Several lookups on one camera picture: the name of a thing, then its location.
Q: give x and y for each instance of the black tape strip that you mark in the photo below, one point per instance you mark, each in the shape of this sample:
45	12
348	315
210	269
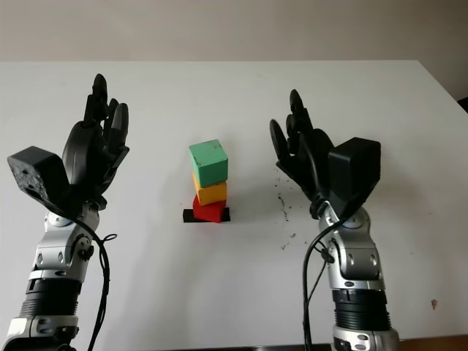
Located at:
186	216

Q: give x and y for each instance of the green wooden block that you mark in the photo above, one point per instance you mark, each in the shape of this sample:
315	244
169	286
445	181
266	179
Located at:
208	161

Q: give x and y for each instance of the red wooden block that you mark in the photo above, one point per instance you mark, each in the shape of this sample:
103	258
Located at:
206	213

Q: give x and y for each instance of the yellow wooden block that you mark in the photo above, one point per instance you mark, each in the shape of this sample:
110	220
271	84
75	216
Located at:
214	194

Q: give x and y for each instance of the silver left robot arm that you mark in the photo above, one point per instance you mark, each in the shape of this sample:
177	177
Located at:
55	256

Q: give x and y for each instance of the dark object beside table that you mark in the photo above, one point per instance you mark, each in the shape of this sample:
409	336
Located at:
464	103

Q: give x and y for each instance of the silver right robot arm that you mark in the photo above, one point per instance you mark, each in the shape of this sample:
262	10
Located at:
354	263

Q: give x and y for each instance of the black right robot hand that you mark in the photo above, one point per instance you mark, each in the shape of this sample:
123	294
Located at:
292	164

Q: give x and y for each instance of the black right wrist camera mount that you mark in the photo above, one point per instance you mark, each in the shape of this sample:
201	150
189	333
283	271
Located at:
354	172

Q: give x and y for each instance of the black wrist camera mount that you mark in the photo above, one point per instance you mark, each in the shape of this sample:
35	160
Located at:
36	172
354	172

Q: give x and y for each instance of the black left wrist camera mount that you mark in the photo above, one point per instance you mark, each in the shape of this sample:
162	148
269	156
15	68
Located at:
36	172

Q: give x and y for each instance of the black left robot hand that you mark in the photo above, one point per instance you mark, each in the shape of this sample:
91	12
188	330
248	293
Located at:
84	153

